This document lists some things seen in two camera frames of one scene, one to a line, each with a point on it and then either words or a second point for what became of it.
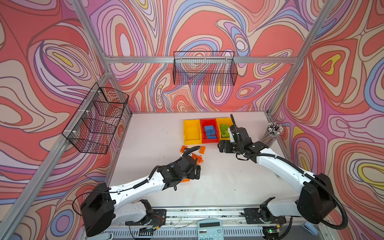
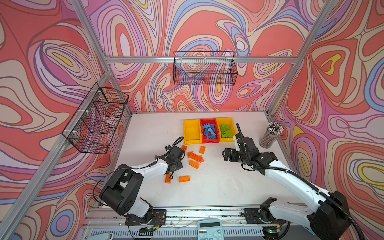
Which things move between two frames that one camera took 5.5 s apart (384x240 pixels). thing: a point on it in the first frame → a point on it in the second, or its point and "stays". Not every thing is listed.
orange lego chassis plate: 199,159 stays
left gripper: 193,175 → 180,165
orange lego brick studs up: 202,149 stays
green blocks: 224,131 stays
